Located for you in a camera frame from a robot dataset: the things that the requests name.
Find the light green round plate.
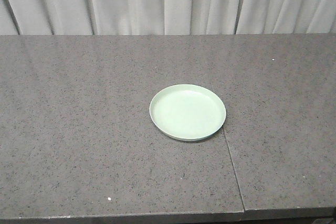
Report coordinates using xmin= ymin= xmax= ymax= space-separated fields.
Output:
xmin=149 ymin=84 xmax=226 ymax=142

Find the white pleated curtain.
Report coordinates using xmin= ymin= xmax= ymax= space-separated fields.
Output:
xmin=1 ymin=0 xmax=335 ymax=35

